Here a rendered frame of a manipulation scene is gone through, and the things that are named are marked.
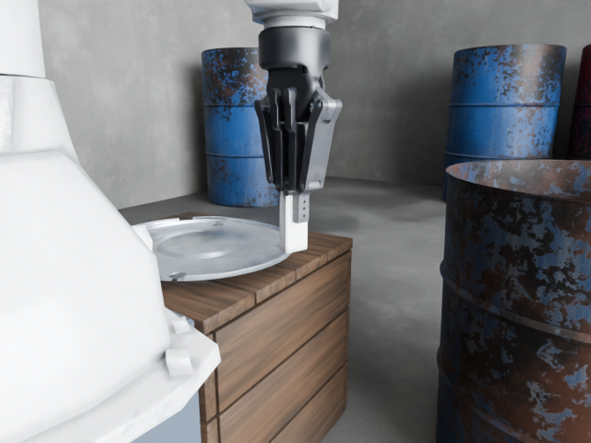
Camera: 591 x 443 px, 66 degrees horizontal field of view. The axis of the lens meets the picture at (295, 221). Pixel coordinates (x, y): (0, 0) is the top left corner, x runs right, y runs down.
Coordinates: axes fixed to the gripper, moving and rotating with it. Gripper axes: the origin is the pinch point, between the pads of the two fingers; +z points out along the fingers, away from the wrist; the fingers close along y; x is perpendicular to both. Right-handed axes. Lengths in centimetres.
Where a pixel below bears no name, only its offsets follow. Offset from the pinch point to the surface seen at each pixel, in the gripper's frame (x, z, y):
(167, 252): 7.8, 7.8, 19.9
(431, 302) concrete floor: -78, 45, 37
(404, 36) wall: -240, -60, 194
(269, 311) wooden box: -0.4, 13.7, 5.8
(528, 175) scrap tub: -55, 0, 1
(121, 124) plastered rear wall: -46, -1, 226
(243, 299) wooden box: 4.6, 10.0, 4.0
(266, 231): -10.5, 8.1, 22.1
